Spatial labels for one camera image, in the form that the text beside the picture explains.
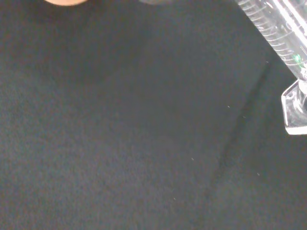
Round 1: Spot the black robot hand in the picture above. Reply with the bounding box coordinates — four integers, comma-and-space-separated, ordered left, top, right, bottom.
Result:
139, 0, 178, 6

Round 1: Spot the black table cloth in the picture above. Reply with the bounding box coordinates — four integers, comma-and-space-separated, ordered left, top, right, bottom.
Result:
0, 0, 307, 230

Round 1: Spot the person's hand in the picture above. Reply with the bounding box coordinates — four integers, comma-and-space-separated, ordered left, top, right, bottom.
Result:
44, 0, 89, 6

